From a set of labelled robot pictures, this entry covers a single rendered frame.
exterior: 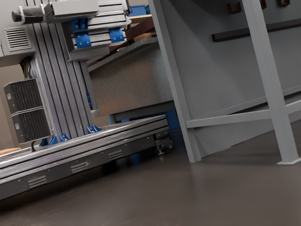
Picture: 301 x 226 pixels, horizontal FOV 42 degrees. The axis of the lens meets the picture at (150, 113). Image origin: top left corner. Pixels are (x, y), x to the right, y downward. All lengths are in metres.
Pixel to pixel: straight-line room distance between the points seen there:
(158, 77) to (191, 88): 0.57
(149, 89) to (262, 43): 1.30
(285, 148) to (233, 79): 0.76
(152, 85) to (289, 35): 0.88
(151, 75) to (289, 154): 1.32
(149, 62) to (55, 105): 0.65
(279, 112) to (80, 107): 1.34
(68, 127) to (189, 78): 0.83
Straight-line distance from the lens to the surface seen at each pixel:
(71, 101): 2.40
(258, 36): 1.43
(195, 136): 1.92
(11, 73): 6.48
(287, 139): 1.45
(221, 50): 2.11
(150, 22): 2.53
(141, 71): 2.63
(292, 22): 2.54
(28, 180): 1.98
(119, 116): 3.28
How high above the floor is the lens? 0.34
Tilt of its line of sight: 2 degrees down
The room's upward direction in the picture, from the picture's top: 15 degrees counter-clockwise
